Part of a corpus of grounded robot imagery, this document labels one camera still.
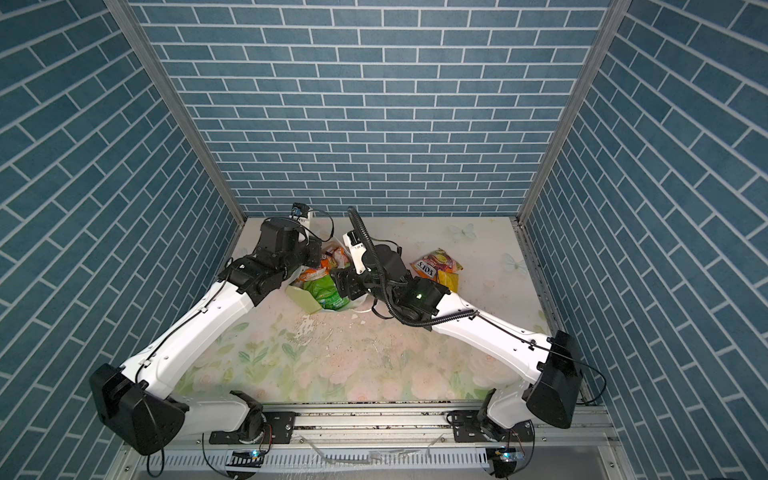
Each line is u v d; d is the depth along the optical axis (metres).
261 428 0.71
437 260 1.03
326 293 0.80
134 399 0.37
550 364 0.40
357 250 0.60
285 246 0.57
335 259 0.89
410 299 0.51
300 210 0.65
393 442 0.73
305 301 0.73
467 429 0.74
